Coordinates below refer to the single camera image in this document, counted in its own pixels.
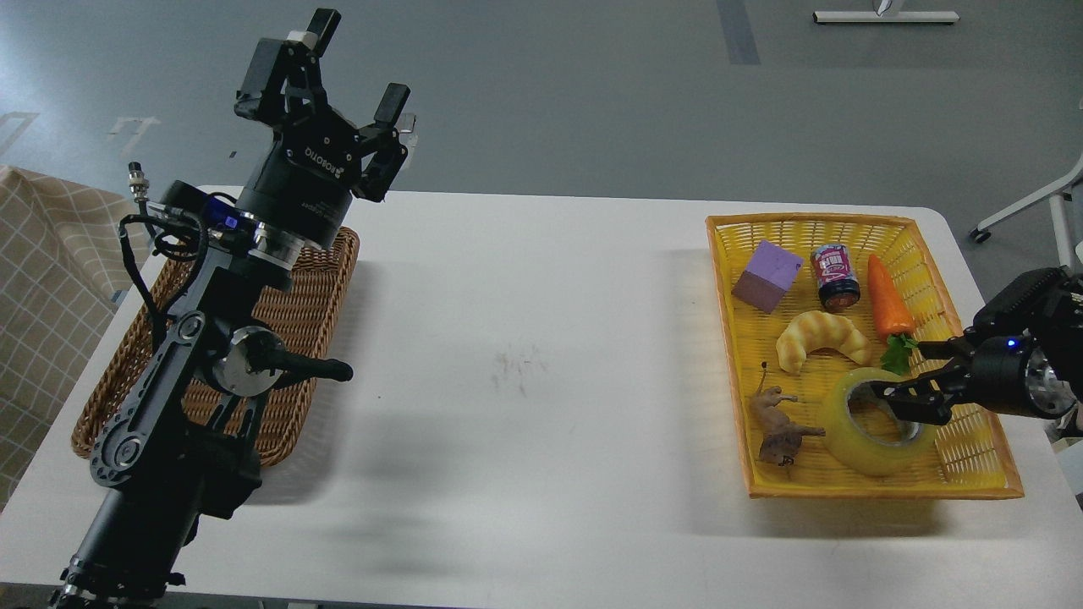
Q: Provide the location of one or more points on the brown wicker basket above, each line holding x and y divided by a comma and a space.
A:
305, 319

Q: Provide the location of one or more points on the brown toy lion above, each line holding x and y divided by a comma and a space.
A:
781, 437

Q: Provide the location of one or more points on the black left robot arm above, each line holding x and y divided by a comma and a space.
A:
182, 444

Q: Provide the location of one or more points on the white furniture base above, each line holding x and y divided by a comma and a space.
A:
886, 13

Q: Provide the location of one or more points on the orange toy carrot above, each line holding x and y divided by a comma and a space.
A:
896, 327

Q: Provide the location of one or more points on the yellow plastic basket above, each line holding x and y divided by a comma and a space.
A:
970, 458

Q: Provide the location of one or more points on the toy croissant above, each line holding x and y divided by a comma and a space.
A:
816, 330

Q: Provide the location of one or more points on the small purple can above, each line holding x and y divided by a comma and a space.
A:
836, 283

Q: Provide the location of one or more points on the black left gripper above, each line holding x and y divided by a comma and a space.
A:
316, 168

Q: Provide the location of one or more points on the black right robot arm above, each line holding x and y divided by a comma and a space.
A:
1043, 304

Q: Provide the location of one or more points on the white chair leg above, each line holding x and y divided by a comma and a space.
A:
1061, 196

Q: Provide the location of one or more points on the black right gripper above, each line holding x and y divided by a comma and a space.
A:
1007, 375

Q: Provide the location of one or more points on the yellow tape roll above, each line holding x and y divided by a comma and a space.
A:
863, 432

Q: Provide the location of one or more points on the purple foam cube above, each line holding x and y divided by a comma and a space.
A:
768, 275

